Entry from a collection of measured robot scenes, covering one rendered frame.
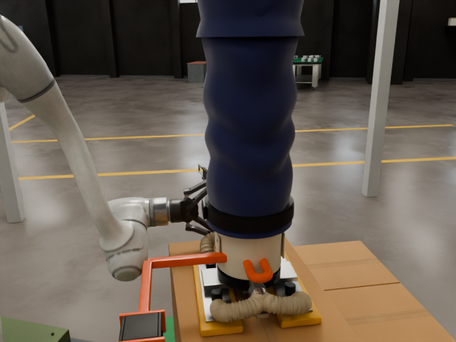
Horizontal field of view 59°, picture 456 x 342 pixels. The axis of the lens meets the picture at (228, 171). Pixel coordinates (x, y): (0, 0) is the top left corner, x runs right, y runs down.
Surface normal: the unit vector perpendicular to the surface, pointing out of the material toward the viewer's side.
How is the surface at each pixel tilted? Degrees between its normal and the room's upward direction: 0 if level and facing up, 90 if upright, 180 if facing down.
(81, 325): 0
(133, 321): 0
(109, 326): 0
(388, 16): 90
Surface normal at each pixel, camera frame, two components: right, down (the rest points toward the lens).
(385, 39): 0.15, 0.31
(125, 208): 0.03, -0.72
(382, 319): -0.01, -0.95
